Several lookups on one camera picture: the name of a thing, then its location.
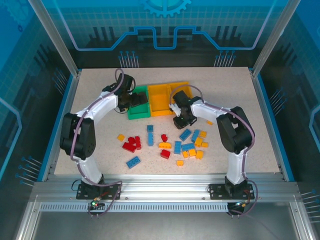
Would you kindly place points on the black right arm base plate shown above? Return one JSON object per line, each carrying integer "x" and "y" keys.
{"x": 216, "y": 191}

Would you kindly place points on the aluminium frame post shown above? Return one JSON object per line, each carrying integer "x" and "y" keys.
{"x": 272, "y": 37}
{"x": 53, "y": 35}

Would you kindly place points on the small yellow lego brick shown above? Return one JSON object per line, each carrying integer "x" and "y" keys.
{"x": 203, "y": 134}
{"x": 209, "y": 122}
{"x": 121, "y": 137}
{"x": 199, "y": 154}
{"x": 180, "y": 163}
{"x": 185, "y": 154}
{"x": 204, "y": 144}
{"x": 192, "y": 152}

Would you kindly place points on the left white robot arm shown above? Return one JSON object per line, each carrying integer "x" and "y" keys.
{"x": 87, "y": 162}

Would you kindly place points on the aluminium front frame rail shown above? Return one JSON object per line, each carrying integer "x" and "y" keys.
{"x": 162, "y": 187}

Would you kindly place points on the small red lego brick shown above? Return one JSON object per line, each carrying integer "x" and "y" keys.
{"x": 130, "y": 140}
{"x": 164, "y": 137}

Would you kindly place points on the green plastic bin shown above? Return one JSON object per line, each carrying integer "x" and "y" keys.
{"x": 137, "y": 115}

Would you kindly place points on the yellow plastic bin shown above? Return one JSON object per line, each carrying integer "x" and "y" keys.
{"x": 160, "y": 100}
{"x": 185, "y": 86}

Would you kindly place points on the wide blue lego brick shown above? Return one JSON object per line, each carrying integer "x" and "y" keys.
{"x": 133, "y": 162}

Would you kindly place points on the controller board with leds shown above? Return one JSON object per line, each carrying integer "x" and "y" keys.
{"x": 241, "y": 205}
{"x": 96, "y": 203}

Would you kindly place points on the left controller board with LEDs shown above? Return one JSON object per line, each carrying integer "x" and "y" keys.
{"x": 96, "y": 203}

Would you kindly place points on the yellow arch lego brick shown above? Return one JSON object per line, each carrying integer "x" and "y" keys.
{"x": 165, "y": 145}

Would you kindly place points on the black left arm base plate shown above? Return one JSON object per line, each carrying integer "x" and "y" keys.
{"x": 85, "y": 194}

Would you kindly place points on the large red lego brick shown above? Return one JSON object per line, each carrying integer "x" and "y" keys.
{"x": 128, "y": 147}

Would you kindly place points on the aluminium side rail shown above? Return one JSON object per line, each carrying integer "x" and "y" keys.
{"x": 272, "y": 130}
{"x": 61, "y": 127}

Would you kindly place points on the long narrow blue lego brick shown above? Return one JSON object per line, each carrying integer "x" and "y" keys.
{"x": 150, "y": 139}

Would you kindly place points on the right controller board with LEDs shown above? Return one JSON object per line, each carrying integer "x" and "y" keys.
{"x": 241, "y": 205}

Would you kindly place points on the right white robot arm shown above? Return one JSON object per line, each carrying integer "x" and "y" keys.
{"x": 235, "y": 165}

